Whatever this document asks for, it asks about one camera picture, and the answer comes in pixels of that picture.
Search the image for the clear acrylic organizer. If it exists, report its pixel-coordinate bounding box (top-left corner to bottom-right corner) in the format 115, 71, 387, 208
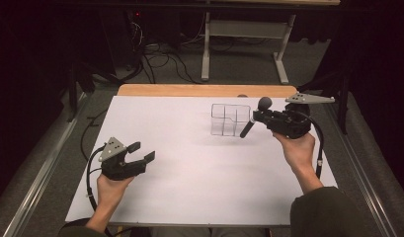
210, 103, 252, 137

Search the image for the dark computer tower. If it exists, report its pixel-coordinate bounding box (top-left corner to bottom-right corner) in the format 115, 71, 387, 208
100, 8, 144, 72

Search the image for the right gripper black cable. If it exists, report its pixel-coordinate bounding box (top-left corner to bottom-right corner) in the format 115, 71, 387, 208
294, 111, 325, 181

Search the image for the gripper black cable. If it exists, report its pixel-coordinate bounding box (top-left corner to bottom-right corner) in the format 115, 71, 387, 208
86, 146, 115, 237
294, 111, 325, 181

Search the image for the black metal stand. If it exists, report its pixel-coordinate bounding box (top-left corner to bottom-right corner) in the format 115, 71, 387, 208
297, 70, 351, 134
69, 62, 95, 122

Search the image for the thin black floor cable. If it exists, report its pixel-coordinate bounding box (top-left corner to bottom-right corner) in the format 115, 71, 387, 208
80, 108, 109, 162

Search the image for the person's right hand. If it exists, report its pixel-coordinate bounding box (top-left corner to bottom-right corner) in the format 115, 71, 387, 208
272, 131, 316, 174

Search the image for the black floor cable bundle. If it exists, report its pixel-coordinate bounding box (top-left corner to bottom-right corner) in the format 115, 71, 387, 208
129, 19, 203, 85

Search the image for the white table mat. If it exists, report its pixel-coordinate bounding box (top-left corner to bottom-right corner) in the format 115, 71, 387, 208
64, 95, 338, 227

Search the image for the person's left hand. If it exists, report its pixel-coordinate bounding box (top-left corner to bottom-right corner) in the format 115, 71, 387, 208
96, 174, 135, 210

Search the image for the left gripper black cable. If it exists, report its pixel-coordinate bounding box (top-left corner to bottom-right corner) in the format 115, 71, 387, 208
86, 146, 115, 237

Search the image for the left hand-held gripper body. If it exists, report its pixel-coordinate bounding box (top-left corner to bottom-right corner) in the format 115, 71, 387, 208
98, 136, 148, 182

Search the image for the metal floor rail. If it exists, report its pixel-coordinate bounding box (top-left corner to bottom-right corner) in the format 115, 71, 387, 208
1, 93, 92, 237
327, 105, 398, 237

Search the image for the black makeup brush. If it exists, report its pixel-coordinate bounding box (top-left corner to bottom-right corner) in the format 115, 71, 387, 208
239, 96, 274, 139

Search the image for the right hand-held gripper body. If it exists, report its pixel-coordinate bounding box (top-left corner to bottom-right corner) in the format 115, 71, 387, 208
268, 92, 336, 139

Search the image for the white metal desk frame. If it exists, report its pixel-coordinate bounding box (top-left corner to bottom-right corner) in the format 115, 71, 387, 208
201, 11, 296, 85

